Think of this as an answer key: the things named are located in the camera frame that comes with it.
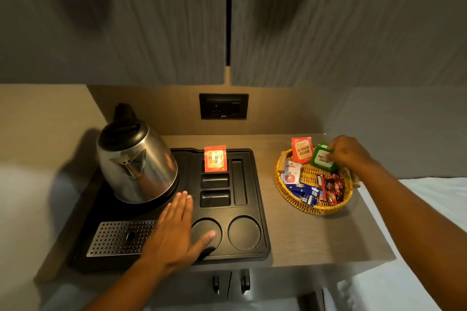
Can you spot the person's right hand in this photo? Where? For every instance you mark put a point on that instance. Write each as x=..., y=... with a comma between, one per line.
x=350, y=154

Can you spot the person's left hand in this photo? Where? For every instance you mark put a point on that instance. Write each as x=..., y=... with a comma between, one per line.
x=169, y=241

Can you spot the person's left little finger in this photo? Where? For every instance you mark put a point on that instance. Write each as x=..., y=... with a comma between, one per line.
x=165, y=215

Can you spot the person's left thumb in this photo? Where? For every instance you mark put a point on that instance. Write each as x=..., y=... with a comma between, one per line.
x=204, y=243

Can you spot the person's left middle finger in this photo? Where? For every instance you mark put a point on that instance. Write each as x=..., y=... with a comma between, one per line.
x=180, y=208

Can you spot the person's right fingers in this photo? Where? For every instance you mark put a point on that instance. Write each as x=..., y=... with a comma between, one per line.
x=332, y=156

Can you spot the green tea sachet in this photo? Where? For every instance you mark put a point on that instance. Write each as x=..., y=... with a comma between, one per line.
x=319, y=159

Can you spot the person's right forearm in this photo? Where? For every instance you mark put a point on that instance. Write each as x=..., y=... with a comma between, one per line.
x=419, y=234

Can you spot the person's left forearm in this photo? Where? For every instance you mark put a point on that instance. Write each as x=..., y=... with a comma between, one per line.
x=126, y=290

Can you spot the orange tea sachet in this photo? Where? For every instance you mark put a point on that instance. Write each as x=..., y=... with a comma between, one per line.
x=302, y=150
x=215, y=159

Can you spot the red stick sachet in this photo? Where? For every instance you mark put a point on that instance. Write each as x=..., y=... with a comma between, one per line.
x=321, y=187

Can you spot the dark red sachet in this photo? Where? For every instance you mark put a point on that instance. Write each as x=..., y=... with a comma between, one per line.
x=335, y=190

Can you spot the white sachet with red print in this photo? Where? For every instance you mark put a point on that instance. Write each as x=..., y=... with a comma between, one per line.
x=292, y=173

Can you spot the blue sachet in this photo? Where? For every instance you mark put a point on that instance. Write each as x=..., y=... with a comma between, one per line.
x=312, y=196
x=300, y=188

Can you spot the perforated metal drip grate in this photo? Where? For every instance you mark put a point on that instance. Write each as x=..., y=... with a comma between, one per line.
x=116, y=238

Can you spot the woven wicker basket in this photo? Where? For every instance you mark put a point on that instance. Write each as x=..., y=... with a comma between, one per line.
x=313, y=208

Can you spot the black plastic welcome tray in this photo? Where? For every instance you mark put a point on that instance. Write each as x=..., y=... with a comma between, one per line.
x=251, y=212

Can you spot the stainless steel electric kettle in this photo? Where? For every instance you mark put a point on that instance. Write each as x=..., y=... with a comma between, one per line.
x=137, y=165

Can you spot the grey wooden cabinet door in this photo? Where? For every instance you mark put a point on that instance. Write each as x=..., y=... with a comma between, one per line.
x=109, y=19
x=346, y=19

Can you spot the white bed sheet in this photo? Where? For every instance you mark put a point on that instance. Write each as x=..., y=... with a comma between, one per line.
x=386, y=285

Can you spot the black wall power socket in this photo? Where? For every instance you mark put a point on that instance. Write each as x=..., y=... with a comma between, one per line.
x=223, y=106

